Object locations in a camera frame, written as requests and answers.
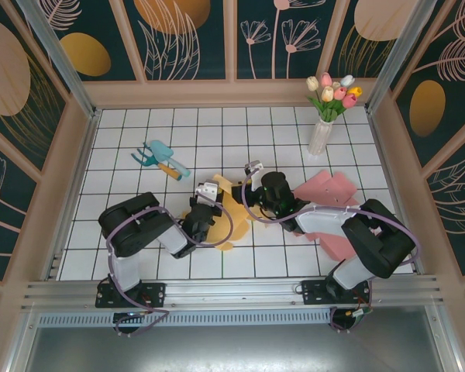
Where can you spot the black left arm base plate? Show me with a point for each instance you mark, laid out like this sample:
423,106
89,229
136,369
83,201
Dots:
155,290

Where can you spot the pink paper box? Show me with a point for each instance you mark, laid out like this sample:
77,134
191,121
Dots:
329,186

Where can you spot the yellow paper box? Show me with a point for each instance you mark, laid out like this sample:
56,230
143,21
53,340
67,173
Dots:
242,228

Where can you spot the artificial tulip bouquet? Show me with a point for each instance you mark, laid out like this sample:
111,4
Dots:
335,93

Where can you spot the grey metal sheet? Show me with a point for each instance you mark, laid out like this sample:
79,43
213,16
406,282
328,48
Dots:
232,348

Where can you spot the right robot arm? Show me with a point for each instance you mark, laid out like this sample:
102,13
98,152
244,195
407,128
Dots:
383,240

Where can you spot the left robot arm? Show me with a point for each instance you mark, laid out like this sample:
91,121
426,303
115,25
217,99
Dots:
135,224

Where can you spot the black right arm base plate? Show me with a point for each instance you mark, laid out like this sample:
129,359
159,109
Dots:
314,292

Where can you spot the aluminium frame post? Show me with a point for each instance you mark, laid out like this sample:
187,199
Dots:
399,50
62,66

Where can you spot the white ribbed vase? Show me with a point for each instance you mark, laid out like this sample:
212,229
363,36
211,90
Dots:
318,139

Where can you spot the light blue toy trowel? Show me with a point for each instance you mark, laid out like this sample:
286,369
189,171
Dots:
160,149

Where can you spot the aluminium mounting rail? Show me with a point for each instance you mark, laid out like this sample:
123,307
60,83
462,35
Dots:
224,290

